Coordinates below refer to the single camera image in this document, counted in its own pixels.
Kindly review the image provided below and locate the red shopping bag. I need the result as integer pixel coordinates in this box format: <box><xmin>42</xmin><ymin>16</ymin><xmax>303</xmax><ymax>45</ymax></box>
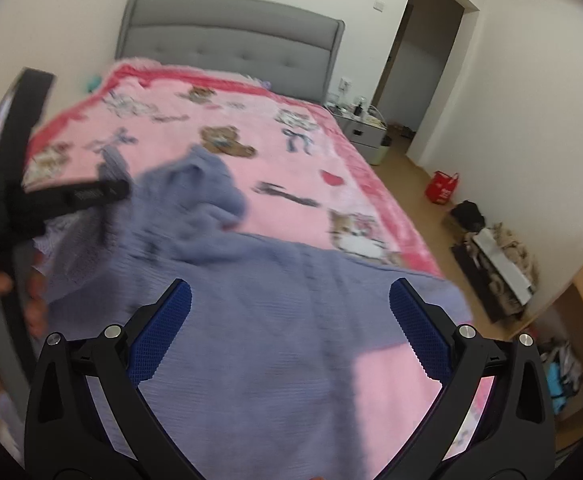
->
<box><xmin>425</xmin><ymin>170</ymin><xmax>459</xmax><ymax>205</ymax></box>

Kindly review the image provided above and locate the wooden shelf unit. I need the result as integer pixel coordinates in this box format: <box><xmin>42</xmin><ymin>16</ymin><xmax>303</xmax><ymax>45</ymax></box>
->
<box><xmin>511</xmin><ymin>266</ymin><xmax>583</xmax><ymax>452</ymax></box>

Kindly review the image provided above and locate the dark box with clutter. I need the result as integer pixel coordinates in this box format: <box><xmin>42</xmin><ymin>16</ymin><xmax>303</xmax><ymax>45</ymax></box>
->
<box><xmin>451</xmin><ymin>223</ymin><xmax>540</xmax><ymax>323</ymax></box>

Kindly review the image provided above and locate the white bedside table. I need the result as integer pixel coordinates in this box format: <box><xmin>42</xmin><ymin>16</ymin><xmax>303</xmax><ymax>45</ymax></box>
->
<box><xmin>327</xmin><ymin>104</ymin><xmax>387</xmax><ymax>148</ymax></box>

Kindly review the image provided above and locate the black bag on floor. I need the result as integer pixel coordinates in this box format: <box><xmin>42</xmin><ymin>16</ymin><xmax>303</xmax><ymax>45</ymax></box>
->
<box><xmin>450</xmin><ymin>200</ymin><xmax>485</xmax><ymax>233</ymax></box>

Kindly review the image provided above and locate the pink cartoon fleece blanket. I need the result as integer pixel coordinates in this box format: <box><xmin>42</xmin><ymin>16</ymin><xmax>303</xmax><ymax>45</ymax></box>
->
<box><xmin>20</xmin><ymin>56</ymin><xmax>495</xmax><ymax>480</ymax></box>

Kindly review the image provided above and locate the grey upholstered headboard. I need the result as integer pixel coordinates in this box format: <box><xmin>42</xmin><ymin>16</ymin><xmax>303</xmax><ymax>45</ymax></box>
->
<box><xmin>115</xmin><ymin>0</ymin><xmax>346</xmax><ymax>104</ymax></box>

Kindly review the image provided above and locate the lavender knit sweater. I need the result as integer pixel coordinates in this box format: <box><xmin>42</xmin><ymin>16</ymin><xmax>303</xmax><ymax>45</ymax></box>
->
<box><xmin>38</xmin><ymin>146</ymin><xmax>470</xmax><ymax>479</ymax></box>

